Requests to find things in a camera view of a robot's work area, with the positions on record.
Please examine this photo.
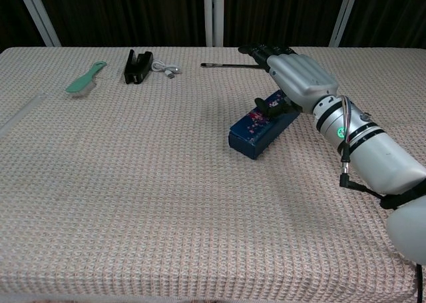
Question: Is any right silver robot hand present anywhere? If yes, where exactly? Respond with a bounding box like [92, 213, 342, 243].
[238, 43, 339, 117]

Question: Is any blue-edged grey tray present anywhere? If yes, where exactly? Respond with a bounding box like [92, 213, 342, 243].
[228, 89, 302, 160]

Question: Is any black knife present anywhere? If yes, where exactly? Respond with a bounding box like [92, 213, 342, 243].
[200, 62, 262, 70]

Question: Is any small white clip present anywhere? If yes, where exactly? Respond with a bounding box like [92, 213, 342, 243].
[151, 59, 183, 81]

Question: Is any black plastic holder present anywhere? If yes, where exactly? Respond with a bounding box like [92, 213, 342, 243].
[124, 49, 154, 85]

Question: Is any dark pleated curtain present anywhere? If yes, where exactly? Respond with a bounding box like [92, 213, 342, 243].
[0, 0, 426, 49]

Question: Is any beige waffle tablecloth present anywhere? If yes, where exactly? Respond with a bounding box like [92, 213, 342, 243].
[0, 46, 426, 300]

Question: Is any green plastic brush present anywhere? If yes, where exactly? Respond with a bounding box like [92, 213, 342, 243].
[65, 61, 108, 99]

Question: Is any clear plastic tube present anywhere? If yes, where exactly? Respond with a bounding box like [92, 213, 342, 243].
[0, 93, 49, 139]

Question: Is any white frame post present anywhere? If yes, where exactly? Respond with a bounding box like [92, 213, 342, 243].
[15, 0, 62, 47]
[328, 0, 362, 47]
[203, 0, 225, 47]

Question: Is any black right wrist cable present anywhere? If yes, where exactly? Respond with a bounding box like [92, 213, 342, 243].
[336, 95, 387, 204]

